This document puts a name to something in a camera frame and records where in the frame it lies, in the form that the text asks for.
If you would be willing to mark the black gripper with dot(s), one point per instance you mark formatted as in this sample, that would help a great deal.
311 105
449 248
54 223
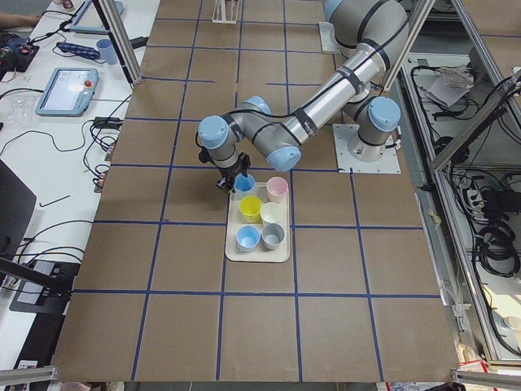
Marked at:
228 173

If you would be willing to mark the light blue plastic cup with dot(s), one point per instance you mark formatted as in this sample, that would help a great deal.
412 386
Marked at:
245 186

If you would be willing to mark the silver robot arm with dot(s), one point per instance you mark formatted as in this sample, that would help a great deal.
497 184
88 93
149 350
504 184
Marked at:
375 30

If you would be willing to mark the yellow plastic cup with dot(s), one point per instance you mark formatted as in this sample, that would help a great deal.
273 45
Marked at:
250 209

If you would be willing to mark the pink plastic cup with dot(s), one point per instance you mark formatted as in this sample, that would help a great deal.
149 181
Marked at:
277 189

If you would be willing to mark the pale green plastic cup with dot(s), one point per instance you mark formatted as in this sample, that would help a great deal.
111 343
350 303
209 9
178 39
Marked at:
271 213

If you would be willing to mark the blue plastic cup on tray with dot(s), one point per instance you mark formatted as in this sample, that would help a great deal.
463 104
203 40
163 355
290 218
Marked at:
247 238

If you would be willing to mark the grey plastic cup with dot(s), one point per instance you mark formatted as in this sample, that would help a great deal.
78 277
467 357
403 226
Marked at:
272 236

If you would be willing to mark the blue cup on desk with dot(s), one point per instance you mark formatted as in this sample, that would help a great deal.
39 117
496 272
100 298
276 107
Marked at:
106 51

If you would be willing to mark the cream plastic tray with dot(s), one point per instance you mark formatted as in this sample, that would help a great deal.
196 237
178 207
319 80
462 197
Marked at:
261 253

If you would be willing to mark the teach pendant tablet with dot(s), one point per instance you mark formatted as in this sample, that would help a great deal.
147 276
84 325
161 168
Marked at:
68 92
87 20

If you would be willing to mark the blue folded umbrella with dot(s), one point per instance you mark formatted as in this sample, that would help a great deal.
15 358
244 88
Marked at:
85 52

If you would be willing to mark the black allen key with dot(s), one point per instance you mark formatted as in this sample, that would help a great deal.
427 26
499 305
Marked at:
51 202

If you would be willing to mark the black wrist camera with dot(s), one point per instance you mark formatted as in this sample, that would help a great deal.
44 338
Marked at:
245 161

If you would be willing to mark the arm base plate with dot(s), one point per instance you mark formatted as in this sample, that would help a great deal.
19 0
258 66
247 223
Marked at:
355 157
329 44

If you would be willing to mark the white wire cup rack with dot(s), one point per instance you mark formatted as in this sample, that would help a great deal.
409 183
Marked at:
226 11

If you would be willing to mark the aluminium frame post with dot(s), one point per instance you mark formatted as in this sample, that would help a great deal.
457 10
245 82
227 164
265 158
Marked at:
115 29

